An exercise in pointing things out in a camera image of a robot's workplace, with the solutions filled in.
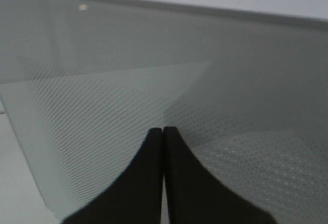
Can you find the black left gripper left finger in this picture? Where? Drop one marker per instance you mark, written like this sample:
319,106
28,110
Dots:
136,195

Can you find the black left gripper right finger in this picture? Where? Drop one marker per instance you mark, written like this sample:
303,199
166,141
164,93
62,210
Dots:
194,195

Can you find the white microwave door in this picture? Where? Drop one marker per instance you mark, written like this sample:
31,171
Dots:
244,82

